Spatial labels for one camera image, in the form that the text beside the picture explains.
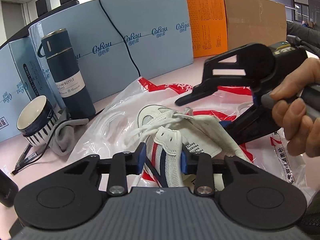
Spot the white shoelace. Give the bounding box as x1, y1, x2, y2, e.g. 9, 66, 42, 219
124, 105, 193, 147

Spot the white sneaker with stripes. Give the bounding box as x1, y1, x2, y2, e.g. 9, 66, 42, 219
144, 114, 249, 189

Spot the person right hand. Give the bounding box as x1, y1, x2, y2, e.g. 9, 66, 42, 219
270, 58, 319, 158

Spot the red white plastic bag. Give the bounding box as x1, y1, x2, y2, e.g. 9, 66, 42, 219
68, 78, 315, 200

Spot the brown cardboard box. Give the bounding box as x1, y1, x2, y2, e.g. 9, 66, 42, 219
224, 0, 287, 50

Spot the grey cloth pouch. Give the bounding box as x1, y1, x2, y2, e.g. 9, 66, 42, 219
46, 109, 89, 157

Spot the orange cardboard box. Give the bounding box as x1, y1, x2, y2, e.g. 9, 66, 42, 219
187, 0, 228, 58

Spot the light blue cardboard box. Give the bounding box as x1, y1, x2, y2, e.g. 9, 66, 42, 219
29, 0, 193, 102

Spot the black white ceramic mug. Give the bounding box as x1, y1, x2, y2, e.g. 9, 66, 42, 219
16, 95, 58, 146

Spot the black pen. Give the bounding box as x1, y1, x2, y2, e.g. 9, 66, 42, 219
11, 144, 45, 176

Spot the black steel tumbler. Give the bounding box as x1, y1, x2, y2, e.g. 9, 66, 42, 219
0, 170, 18, 207

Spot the dark blue thermos bottle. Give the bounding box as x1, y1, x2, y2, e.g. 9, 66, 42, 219
37, 28, 96, 119

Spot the black power strip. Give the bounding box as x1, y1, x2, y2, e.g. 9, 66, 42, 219
1, 0, 79, 48

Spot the black power cable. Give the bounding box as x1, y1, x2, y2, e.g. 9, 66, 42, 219
37, 0, 142, 78

